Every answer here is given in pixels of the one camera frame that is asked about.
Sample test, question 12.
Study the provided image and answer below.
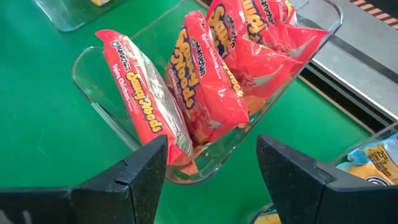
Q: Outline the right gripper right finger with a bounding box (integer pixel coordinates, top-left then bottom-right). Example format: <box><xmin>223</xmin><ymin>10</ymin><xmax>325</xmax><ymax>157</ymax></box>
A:
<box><xmin>256</xmin><ymin>134</ymin><xmax>336</xmax><ymax>224</ymax></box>

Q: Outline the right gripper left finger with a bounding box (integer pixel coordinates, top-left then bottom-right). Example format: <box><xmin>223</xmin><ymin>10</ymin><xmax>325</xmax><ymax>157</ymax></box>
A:
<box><xmin>71</xmin><ymin>134</ymin><xmax>169</xmax><ymax>224</ymax></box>

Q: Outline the blue-edged Maruchan noodle pack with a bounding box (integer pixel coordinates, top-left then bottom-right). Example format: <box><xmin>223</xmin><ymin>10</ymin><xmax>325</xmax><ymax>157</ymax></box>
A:
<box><xmin>254</xmin><ymin>212</ymin><xmax>281</xmax><ymax>224</ymax></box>

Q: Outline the pink yellow snack bag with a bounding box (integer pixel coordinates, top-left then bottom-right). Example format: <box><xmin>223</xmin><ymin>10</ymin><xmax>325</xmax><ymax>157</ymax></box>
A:
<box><xmin>336</xmin><ymin>133</ymin><xmax>398</xmax><ymax>187</ymax></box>

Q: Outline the red Maruchan noodle pack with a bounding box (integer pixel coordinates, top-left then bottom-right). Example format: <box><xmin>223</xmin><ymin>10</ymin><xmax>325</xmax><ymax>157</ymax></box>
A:
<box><xmin>205</xmin><ymin>0</ymin><xmax>329</xmax><ymax>114</ymax></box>
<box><xmin>95</xmin><ymin>29</ymin><xmax>194</xmax><ymax>166</ymax></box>
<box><xmin>260</xmin><ymin>0</ymin><xmax>300</xmax><ymax>28</ymax></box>
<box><xmin>165</xmin><ymin>11</ymin><xmax>250</xmax><ymax>147</ymax></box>

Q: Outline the hazard-striped black floor mat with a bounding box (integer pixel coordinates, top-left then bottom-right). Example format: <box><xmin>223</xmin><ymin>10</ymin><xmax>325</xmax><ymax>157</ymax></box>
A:
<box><xmin>348</xmin><ymin>0</ymin><xmax>398</xmax><ymax>31</ymax></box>

